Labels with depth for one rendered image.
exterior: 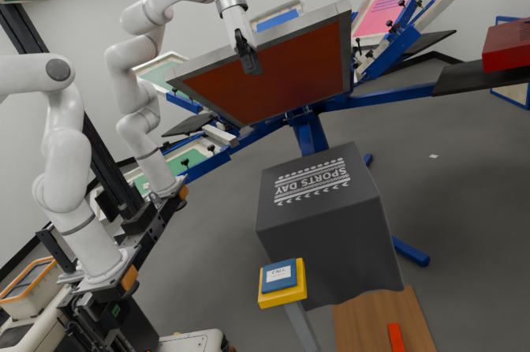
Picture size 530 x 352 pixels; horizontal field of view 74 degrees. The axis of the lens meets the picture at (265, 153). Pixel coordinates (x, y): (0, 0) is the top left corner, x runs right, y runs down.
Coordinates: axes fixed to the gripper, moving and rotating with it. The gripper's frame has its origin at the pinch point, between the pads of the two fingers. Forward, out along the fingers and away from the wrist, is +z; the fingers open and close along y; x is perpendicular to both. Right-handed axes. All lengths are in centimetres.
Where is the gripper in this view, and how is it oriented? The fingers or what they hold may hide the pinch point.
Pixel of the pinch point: (253, 69)
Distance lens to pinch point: 92.1
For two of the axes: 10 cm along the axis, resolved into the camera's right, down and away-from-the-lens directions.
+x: 9.3, -3.1, -1.8
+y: -1.5, 1.3, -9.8
